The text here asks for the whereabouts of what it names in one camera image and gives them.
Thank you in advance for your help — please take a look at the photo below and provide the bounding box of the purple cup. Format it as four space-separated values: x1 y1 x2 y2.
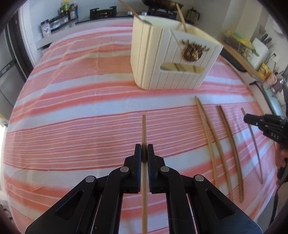
274 76 287 95

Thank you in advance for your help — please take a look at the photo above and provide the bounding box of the cream ribbed utensil holder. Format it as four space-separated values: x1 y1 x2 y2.
130 15 224 90

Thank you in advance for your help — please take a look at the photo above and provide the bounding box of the wooden chopstick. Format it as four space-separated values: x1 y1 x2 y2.
194 96 218 183
141 115 149 234
175 3 188 32
241 107 264 184
196 96 233 199
216 105 244 203
118 0 140 18

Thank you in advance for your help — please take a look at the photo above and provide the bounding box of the black burner pan support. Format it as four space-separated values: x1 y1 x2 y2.
89 7 116 20

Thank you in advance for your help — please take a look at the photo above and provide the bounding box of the white knife block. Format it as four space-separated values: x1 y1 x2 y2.
251 37 270 70

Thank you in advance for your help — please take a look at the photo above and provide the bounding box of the pink striped tablecloth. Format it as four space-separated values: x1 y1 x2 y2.
2 17 279 234

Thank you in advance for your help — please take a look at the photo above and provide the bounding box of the yellow cap oil bottle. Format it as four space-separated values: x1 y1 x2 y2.
60 0 70 20

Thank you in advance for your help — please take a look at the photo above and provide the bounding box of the grey steel refrigerator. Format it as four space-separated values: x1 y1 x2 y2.
0 22 30 114

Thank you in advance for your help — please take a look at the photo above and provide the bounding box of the white label spice jar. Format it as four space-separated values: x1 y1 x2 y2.
40 20 51 38

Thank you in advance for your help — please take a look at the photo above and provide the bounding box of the wire basket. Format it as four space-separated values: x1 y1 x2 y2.
224 34 254 59

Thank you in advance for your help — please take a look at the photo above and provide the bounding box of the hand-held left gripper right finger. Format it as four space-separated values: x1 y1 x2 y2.
147 144 262 234

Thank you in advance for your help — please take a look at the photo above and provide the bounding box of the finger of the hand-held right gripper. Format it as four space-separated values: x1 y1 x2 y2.
244 118 271 136
245 113 288 125

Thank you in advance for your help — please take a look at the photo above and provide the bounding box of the dark wok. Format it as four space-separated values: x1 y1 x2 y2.
142 0 184 7

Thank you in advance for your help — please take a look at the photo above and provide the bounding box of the black padded bar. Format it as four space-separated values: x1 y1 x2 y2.
219 48 246 73

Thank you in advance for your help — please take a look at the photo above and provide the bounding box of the black glass gas hob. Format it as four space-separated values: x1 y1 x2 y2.
75 9 178 23

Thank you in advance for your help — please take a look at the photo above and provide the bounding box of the pink cup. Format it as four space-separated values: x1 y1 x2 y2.
268 72 278 86

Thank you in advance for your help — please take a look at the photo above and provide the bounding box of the person's right hand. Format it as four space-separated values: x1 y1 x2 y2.
275 145 288 180

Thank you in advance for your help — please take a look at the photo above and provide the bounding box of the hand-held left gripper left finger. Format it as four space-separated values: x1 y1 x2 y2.
25 144 143 234

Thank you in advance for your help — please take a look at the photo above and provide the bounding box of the rack of spice jars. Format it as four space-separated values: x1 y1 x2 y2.
48 16 68 31

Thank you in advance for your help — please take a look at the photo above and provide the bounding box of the wooden cutting board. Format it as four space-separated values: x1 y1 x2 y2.
222 45 262 80

